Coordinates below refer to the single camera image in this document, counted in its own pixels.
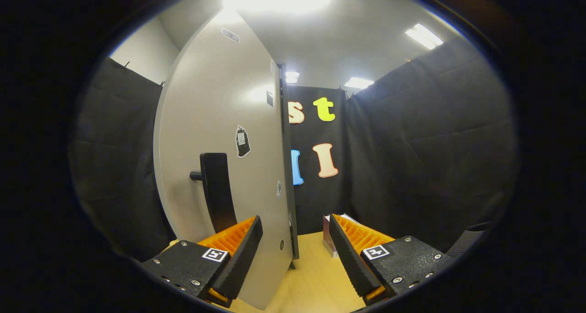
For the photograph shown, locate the black door handle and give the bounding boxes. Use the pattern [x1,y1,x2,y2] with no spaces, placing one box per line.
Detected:
[190,152,239,234]

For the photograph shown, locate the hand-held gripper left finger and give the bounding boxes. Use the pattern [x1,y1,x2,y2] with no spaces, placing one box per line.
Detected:
[140,215,264,308]

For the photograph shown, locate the dark grey cabinet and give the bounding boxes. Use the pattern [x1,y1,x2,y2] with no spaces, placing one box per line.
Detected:
[276,64,300,260]

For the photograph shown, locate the black backdrop cloth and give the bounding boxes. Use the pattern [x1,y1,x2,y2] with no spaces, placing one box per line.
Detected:
[69,36,520,259]

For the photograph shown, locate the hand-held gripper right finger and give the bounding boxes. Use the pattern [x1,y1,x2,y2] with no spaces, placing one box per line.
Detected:
[329,213,458,306]

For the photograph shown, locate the beige cabinet door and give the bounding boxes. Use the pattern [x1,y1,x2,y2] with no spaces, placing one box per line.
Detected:
[153,9,293,310]

